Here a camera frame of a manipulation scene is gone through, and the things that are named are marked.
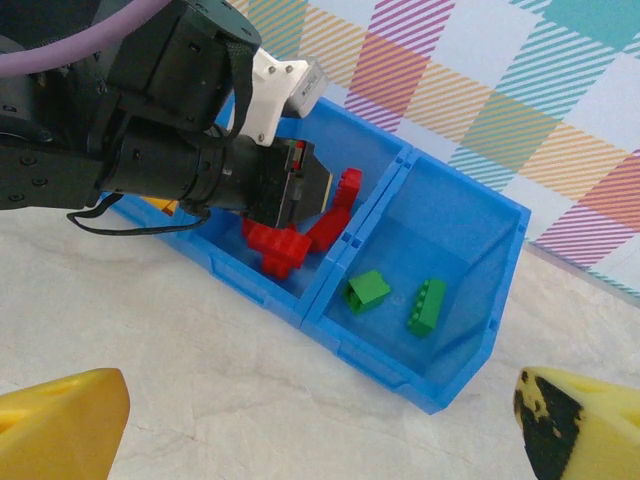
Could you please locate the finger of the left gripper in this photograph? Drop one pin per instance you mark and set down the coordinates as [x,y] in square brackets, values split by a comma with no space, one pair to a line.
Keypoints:
[312,187]

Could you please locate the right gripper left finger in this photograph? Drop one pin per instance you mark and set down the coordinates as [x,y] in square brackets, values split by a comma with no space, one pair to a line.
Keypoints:
[55,430]

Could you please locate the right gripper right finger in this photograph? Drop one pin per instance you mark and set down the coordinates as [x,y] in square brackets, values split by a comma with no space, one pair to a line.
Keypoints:
[600,430]

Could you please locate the red lego brick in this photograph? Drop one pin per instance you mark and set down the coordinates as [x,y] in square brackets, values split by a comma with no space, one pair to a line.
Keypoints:
[277,243]
[350,185]

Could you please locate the yellow lego brick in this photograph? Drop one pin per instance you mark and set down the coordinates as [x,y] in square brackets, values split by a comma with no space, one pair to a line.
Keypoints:
[162,205]

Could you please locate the long green lego brick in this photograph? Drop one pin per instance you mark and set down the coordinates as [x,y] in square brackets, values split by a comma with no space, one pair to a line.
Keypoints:
[427,307]

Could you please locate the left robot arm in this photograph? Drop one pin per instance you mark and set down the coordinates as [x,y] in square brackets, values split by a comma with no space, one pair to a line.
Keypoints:
[45,160]

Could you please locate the blue plastic bin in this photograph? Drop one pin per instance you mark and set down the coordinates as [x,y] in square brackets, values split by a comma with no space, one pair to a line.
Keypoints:
[140,215]
[370,150]
[450,225]

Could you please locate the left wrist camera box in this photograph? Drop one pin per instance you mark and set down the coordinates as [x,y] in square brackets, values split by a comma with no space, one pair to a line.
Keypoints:
[280,85]

